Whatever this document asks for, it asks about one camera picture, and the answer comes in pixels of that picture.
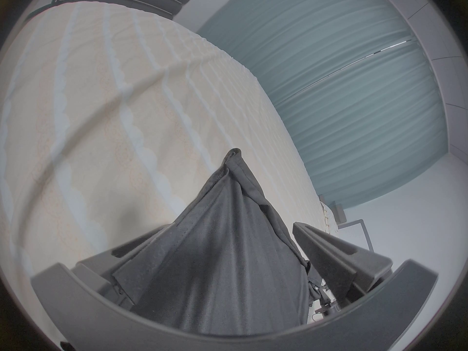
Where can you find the black T-shirt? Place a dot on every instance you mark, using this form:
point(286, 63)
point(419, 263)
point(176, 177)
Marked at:
point(226, 261)

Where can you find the blue-green curtain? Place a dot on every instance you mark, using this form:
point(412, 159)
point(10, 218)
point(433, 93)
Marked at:
point(347, 123)

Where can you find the white printed pillow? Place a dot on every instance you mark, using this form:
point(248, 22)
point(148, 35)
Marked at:
point(328, 218)

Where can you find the bed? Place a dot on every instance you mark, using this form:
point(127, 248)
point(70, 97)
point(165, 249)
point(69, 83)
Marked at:
point(109, 123)

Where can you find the grey bedside table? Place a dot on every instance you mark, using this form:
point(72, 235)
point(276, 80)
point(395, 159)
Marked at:
point(338, 213)

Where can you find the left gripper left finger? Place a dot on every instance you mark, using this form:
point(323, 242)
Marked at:
point(109, 261)

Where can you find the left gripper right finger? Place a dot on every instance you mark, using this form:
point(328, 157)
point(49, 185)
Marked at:
point(340, 261)

